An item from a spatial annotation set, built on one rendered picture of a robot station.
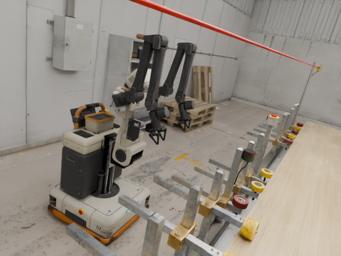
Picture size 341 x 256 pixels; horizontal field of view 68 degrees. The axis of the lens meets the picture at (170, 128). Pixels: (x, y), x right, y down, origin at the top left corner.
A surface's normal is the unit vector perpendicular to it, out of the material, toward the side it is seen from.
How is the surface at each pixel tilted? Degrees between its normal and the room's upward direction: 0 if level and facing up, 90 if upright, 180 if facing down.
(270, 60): 90
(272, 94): 90
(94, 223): 90
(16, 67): 90
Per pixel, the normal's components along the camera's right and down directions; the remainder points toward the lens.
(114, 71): -0.54, 0.18
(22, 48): 0.83, 0.32
